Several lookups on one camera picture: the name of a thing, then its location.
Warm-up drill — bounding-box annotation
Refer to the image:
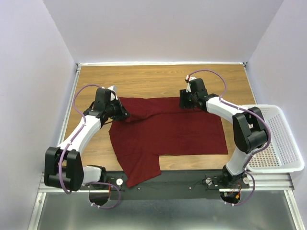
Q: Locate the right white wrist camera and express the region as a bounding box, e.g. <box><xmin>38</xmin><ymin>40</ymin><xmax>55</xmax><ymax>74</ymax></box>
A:
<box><xmin>185</xmin><ymin>76</ymin><xmax>197</xmax><ymax>93</ymax></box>

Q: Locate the white plastic basket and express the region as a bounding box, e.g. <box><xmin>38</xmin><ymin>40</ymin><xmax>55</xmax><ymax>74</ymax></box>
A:
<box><xmin>247</xmin><ymin>104</ymin><xmax>305</xmax><ymax>173</ymax></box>

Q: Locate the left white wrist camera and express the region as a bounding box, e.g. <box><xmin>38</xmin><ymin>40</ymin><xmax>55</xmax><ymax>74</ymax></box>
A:
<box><xmin>107</xmin><ymin>85</ymin><xmax>118</xmax><ymax>101</ymax></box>

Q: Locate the dark red t shirt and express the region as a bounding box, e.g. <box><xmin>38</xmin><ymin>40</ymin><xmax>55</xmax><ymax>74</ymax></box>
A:
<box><xmin>109</xmin><ymin>97</ymin><xmax>228</xmax><ymax>187</ymax></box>

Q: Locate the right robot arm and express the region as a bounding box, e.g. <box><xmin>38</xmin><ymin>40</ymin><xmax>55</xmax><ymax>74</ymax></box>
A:
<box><xmin>179</xmin><ymin>76</ymin><xmax>271</xmax><ymax>188</ymax></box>

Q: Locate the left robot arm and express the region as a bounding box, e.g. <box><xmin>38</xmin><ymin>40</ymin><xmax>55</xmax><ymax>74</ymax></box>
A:
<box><xmin>44</xmin><ymin>85</ymin><xmax>130</xmax><ymax>194</ymax></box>

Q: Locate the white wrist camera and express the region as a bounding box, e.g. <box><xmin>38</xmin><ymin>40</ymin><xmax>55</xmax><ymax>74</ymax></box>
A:
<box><xmin>107</xmin><ymin>85</ymin><xmax>118</xmax><ymax>101</ymax></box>
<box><xmin>185</xmin><ymin>76</ymin><xmax>197</xmax><ymax>93</ymax></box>

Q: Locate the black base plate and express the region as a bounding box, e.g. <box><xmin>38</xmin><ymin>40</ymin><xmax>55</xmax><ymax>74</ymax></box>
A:
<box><xmin>81</xmin><ymin>170</ymin><xmax>250</xmax><ymax>206</ymax></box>

